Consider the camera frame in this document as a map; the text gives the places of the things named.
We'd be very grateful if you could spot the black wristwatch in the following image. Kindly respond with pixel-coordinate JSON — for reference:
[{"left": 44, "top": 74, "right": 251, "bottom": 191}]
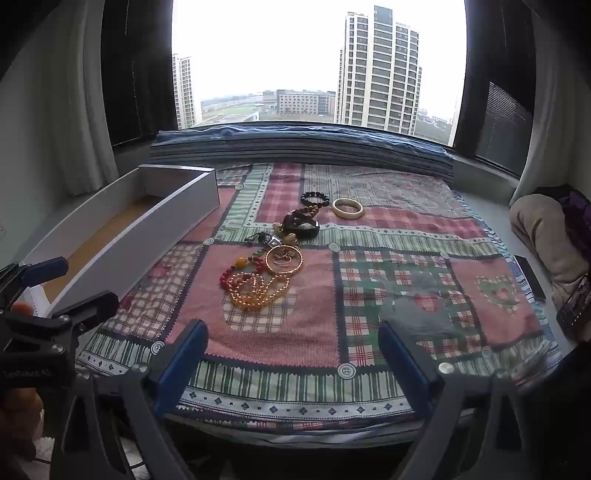
[{"left": 283, "top": 216, "right": 322, "bottom": 240}]

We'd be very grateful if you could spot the tall apartment tower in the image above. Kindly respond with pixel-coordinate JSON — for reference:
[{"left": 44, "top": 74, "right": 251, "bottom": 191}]
[{"left": 335, "top": 6, "right": 423, "bottom": 136}]

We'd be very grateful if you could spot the brown wooden bead bracelet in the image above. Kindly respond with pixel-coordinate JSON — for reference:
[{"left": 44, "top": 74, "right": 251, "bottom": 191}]
[{"left": 284, "top": 205, "right": 321, "bottom": 227}]

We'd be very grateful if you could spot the patchwork plaid blanket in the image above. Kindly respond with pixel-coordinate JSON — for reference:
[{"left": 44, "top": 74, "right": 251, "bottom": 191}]
[{"left": 76, "top": 161, "right": 561, "bottom": 435}]

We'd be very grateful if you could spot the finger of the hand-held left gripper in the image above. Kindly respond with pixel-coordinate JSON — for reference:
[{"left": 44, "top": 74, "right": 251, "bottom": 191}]
[
  {"left": 0, "top": 257, "right": 70, "bottom": 301},
  {"left": 48, "top": 290, "right": 121, "bottom": 335}
]

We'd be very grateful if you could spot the multicolour bead necklace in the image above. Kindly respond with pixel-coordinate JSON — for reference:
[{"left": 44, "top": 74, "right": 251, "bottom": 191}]
[{"left": 235, "top": 251, "right": 269, "bottom": 278}]

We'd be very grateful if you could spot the cream bangle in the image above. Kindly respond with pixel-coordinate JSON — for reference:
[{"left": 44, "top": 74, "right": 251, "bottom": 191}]
[{"left": 331, "top": 198, "right": 365, "bottom": 219}]

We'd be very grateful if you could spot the white wooden drawer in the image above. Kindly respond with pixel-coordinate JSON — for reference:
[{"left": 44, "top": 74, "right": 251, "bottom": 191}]
[{"left": 21, "top": 164, "right": 221, "bottom": 319}]

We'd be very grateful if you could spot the purple cloth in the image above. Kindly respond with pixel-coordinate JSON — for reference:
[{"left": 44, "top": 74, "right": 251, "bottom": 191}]
[{"left": 558, "top": 189, "right": 591, "bottom": 259}]

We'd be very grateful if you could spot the black remote control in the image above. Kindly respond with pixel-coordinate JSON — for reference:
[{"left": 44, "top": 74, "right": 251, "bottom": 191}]
[{"left": 513, "top": 255, "right": 547, "bottom": 304}]

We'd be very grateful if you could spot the red bead bracelet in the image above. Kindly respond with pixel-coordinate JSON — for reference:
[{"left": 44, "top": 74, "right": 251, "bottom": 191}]
[{"left": 219, "top": 263, "right": 242, "bottom": 292}]

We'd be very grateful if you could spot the white curtain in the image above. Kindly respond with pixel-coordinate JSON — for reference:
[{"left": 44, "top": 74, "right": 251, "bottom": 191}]
[
  {"left": 509, "top": 0, "right": 591, "bottom": 208},
  {"left": 58, "top": 0, "right": 120, "bottom": 197}
]

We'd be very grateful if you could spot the gold bangle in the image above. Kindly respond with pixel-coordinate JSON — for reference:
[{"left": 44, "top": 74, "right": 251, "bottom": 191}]
[{"left": 264, "top": 246, "right": 305, "bottom": 278}]

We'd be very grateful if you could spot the slim apartment tower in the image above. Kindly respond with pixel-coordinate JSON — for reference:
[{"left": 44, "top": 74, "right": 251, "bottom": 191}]
[{"left": 172, "top": 53, "right": 198, "bottom": 130}]

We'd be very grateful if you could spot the amber bead necklace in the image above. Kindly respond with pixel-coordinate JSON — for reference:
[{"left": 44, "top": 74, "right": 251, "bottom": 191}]
[{"left": 224, "top": 272, "right": 291, "bottom": 311}]

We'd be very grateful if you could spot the low wide building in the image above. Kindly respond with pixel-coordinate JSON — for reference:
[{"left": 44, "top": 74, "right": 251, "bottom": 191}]
[{"left": 263, "top": 89, "right": 336, "bottom": 116}]

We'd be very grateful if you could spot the beige cushion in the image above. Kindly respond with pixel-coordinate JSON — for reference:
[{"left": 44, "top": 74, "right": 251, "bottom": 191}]
[{"left": 509, "top": 194, "right": 591, "bottom": 306}]

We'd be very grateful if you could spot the silver pendant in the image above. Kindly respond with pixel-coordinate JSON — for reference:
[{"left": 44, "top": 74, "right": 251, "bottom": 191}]
[{"left": 244, "top": 232, "right": 283, "bottom": 251}]

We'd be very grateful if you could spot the dark window blind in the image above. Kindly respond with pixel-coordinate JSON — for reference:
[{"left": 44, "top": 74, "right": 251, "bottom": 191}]
[
  {"left": 100, "top": 0, "right": 180, "bottom": 149},
  {"left": 453, "top": 0, "right": 539, "bottom": 177}
]

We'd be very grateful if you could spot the dark patterned bag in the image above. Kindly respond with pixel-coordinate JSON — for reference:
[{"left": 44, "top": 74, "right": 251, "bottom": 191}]
[{"left": 555, "top": 276, "right": 591, "bottom": 343}]

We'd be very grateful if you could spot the folded blue striped bedding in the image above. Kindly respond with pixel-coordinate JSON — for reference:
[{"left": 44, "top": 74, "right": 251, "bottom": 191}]
[{"left": 150, "top": 124, "right": 455, "bottom": 176}]

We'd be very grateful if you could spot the person's left hand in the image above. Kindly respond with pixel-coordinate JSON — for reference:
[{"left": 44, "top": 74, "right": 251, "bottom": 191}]
[{"left": 0, "top": 388, "right": 46, "bottom": 464}]

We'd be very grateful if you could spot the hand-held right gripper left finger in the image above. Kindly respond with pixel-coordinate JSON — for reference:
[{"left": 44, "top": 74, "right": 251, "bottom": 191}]
[{"left": 51, "top": 318, "right": 211, "bottom": 480}]

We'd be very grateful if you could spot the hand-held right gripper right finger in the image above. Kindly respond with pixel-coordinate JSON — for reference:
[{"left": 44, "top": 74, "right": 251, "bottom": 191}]
[{"left": 378, "top": 319, "right": 573, "bottom": 480}]

